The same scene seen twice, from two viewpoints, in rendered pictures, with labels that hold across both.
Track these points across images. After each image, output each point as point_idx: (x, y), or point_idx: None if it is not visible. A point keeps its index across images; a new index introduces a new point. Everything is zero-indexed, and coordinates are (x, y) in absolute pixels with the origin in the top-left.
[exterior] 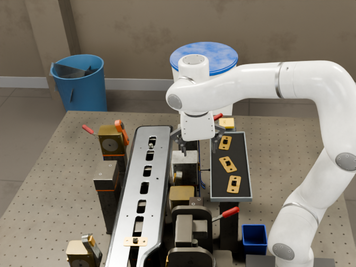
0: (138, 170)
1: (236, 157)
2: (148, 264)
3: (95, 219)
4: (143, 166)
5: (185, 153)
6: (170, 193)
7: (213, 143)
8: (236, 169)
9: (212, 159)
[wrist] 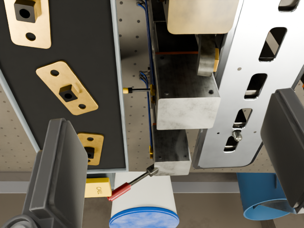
0: (273, 87)
1: (50, 113)
2: None
3: None
4: (259, 97)
5: (297, 112)
6: (236, 6)
7: (40, 207)
8: (37, 73)
9: (118, 106)
